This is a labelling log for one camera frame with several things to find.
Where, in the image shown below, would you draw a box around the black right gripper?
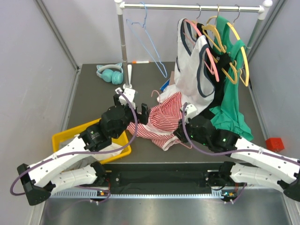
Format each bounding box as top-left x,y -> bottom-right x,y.
174,116 -> 210,147

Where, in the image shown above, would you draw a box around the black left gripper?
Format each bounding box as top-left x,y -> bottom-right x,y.
113,94 -> 150,140

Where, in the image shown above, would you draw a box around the red white striped tank top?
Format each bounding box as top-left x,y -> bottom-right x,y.
127,92 -> 182,151

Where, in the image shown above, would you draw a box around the pink wire hanger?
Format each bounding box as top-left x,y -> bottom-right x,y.
151,90 -> 192,149

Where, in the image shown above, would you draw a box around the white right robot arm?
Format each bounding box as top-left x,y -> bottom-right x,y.
174,103 -> 300,202

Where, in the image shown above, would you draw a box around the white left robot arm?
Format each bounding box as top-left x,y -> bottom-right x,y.
16,88 -> 149,206

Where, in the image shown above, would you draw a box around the green tank top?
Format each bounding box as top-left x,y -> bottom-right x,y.
210,16 -> 254,141

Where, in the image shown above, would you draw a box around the white navy-trimmed tank top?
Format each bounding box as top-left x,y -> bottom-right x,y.
157,19 -> 216,113

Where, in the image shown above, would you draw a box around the pink plastic hanger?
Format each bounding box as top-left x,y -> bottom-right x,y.
184,18 -> 220,82

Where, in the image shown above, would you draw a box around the yellow hanger rear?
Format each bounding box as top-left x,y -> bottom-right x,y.
227,22 -> 250,87

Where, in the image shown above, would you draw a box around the yellow hanger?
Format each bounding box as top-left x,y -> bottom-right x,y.
201,16 -> 238,84
227,22 -> 250,87

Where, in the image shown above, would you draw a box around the black tank top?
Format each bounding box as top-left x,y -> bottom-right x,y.
200,37 -> 230,120

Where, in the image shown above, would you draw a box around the yellow hanger front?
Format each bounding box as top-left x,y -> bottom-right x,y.
201,16 -> 238,84

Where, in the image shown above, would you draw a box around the cream white cloth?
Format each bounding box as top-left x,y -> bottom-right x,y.
74,133 -> 125,162

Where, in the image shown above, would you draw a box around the teal cat-ear headphones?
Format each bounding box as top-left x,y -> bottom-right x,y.
96,63 -> 124,85

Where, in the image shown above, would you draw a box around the blue box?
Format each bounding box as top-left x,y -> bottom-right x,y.
160,79 -> 170,92

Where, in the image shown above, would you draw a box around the orange white marker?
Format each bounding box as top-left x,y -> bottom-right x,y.
132,60 -> 150,64

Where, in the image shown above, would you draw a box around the yellow plastic bin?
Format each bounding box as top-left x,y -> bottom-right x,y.
52,119 -> 132,164

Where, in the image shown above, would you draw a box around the red plastic block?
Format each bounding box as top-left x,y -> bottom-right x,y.
266,137 -> 285,152

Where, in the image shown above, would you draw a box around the white metal clothes rack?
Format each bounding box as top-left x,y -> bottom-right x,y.
114,0 -> 273,92

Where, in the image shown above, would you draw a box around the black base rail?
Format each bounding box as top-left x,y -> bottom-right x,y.
103,161 -> 249,189

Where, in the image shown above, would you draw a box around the blue wire hanger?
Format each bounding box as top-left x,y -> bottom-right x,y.
126,2 -> 168,78

